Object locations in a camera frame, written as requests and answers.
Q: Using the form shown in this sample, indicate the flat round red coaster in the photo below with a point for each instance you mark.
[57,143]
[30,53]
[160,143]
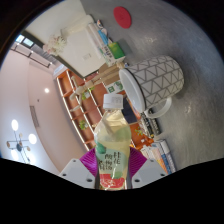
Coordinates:
[122,17]

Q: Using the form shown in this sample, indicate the stack of white packs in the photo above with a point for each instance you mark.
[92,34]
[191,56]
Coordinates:
[96,35]

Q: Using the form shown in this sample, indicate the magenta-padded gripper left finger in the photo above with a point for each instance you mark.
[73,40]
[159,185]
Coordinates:
[76,171]

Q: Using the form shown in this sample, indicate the window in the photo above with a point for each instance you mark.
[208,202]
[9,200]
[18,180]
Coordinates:
[24,40]

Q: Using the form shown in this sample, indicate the black multi-bulb ceiling lamp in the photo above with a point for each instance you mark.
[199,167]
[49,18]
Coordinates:
[20,143]

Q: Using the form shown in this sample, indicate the small green white box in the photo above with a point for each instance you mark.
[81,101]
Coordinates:
[113,53]

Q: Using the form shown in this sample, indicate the white mug grey triangle pattern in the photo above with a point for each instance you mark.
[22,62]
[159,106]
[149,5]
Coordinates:
[156,80]

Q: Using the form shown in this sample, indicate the clear drink bottle white cap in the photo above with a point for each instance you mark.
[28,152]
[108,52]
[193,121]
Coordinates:
[111,143]

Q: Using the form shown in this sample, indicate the round recessed ceiling light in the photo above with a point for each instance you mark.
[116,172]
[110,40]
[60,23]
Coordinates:
[46,90]

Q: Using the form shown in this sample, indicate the ceiling air vent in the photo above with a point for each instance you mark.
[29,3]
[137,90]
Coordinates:
[34,116]

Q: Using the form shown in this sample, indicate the white wall socket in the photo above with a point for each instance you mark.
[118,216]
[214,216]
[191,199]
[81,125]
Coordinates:
[86,56]

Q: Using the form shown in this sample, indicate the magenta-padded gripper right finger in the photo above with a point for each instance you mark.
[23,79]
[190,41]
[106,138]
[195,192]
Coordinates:
[148,171]

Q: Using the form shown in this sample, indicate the black track light rail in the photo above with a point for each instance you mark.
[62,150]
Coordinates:
[31,55]

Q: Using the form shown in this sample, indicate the wooden shelf unit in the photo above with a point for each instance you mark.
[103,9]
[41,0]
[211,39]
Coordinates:
[86,106]

